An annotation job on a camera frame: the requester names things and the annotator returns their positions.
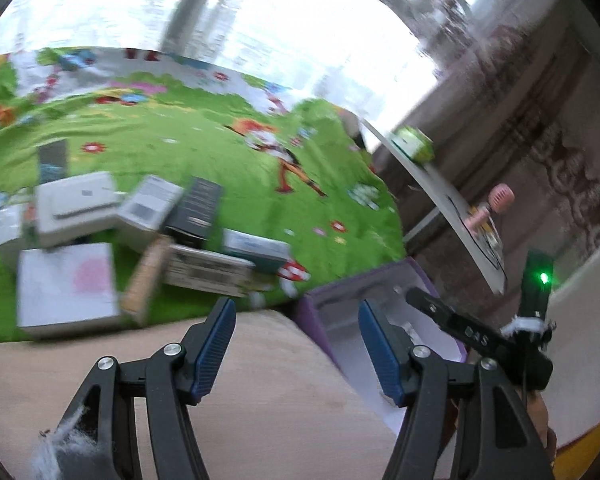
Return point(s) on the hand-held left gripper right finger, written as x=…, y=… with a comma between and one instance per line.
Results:
x=380, y=350

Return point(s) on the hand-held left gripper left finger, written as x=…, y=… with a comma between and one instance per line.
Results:
x=212, y=350

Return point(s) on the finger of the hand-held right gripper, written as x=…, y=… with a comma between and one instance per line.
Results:
x=455, y=322

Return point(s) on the purple storage box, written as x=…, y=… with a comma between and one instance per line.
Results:
x=340, y=310

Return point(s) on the cardboard box with barcode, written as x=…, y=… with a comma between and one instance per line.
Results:
x=207, y=270

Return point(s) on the beige cushion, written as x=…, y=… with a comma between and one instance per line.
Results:
x=290, y=385

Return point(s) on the long tan box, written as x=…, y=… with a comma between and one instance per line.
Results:
x=147, y=280

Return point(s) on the pink handheld fan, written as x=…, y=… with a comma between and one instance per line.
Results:
x=492, y=202

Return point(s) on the white and teal box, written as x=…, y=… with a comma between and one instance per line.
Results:
x=255, y=250

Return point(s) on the white side table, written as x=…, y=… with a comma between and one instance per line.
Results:
x=455, y=210

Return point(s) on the lace curtain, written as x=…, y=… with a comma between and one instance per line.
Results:
x=575, y=170

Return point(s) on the black box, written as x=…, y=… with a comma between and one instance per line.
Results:
x=195, y=210

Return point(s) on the grey box with barcode label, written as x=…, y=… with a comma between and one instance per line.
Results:
x=147, y=207

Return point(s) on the white box with pink print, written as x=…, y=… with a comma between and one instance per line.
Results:
x=65, y=285

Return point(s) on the white fluff tuft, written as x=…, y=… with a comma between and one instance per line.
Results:
x=62, y=435

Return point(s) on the light green box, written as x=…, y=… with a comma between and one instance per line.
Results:
x=414, y=144

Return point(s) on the large white flat box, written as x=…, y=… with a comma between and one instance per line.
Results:
x=75, y=205

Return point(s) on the green printed blanket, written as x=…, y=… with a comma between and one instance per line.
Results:
x=180, y=125

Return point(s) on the small white box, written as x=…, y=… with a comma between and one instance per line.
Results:
x=6, y=232

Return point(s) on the dark grey box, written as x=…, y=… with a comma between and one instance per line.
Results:
x=52, y=160

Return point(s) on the grey window frame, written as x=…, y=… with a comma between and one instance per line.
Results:
x=195, y=5

